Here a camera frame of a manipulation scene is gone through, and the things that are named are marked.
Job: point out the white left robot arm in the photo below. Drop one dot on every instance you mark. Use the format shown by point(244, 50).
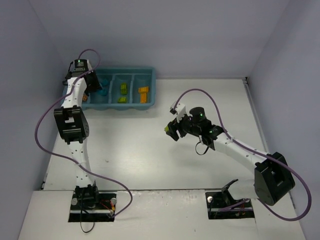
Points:
point(74, 129)

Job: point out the green square lego brick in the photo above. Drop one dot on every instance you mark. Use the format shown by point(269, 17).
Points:
point(122, 100)

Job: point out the brown long lego brick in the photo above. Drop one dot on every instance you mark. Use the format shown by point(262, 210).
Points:
point(84, 98)

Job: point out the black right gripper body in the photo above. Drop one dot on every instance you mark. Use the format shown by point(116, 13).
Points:
point(178, 127)

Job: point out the yellow long lego brick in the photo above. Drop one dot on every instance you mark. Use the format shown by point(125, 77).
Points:
point(143, 98)

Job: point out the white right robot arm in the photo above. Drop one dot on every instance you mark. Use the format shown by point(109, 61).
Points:
point(271, 179)

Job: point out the orange lego brick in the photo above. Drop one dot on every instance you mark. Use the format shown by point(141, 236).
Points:
point(142, 90)

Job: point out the cyan long lego brick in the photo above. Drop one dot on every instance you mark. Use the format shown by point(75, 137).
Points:
point(103, 92)

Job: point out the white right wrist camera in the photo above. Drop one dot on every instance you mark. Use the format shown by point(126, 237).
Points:
point(179, 110)

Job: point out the teal compartment tray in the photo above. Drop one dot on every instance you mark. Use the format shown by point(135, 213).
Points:
point(134, 77)

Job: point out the small green lego brick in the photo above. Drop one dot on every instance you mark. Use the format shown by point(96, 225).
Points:
point(124, 92)

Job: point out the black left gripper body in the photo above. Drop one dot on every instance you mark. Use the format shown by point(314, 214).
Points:
point(94, 83)

